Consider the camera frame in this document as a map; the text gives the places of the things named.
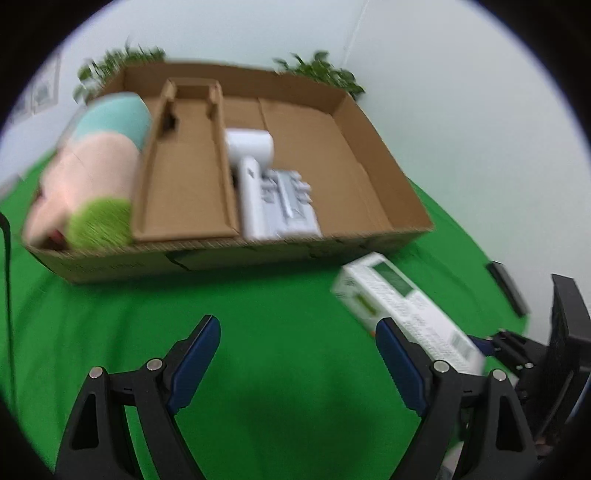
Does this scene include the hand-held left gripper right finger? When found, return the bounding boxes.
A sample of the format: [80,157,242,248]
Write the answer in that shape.
[375,318,539,480]

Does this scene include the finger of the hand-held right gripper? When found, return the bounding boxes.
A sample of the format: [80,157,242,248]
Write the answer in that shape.
[471,329,548,370]

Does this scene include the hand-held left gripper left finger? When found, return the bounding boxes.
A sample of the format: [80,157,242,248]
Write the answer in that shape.
[54,315,221,480]

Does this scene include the white and green medicine box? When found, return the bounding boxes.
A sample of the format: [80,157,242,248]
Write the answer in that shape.
[331,252,485,377]

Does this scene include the small brown cardboard box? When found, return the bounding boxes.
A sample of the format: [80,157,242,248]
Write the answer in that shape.
[130,78,242,243]

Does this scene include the large cardboard box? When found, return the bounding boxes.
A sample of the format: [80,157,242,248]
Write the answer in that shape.
[23,62,435,283]

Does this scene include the pink and teal plush toy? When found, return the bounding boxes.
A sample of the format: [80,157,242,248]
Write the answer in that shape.
[22,91,153,252]

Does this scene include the white hair dryer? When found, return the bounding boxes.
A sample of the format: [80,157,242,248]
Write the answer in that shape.
[225,128,275,241]

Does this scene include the black flat bar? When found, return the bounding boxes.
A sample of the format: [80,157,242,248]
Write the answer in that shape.
[486,261,528,317]

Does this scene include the green tablecloth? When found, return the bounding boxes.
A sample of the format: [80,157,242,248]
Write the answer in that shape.
[0,159,532,480]

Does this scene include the small green potted plant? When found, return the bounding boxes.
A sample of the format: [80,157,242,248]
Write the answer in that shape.
[272,50,365,100]

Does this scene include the bushy green potted plant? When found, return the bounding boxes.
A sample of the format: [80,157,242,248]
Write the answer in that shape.
[74,39,167,102]

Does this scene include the black cable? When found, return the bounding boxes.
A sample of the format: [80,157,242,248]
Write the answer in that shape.
[0,212,19,407]

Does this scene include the group of framed wall documents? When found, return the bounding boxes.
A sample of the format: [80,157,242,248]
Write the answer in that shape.
[9,51,63,123]

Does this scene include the white wall conduit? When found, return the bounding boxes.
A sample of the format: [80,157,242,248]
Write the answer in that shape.
[344,0,370,65]

